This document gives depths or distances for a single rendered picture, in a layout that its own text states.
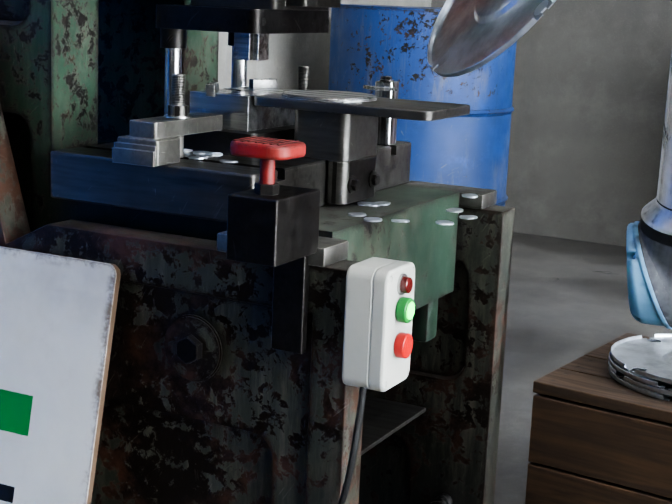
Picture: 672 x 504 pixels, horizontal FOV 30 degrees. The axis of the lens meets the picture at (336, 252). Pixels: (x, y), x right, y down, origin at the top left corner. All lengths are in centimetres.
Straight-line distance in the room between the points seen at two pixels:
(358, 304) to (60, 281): 40
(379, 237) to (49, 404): 45
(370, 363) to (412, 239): 34
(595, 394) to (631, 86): 310
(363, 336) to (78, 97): 56
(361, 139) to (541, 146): 343
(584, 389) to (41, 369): 81
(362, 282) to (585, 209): 369
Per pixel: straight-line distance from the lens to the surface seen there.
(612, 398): 189
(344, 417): 140
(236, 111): 163
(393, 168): 179
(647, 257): 143
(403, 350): 136
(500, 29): 151
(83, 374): 154
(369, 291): 134
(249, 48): 167
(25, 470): 160
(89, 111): 171
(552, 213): 504
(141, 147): 150
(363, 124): 162
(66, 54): 167
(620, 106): 493
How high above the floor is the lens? 91
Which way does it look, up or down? 12 degrees down
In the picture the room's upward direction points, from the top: 2 degrees clockwise
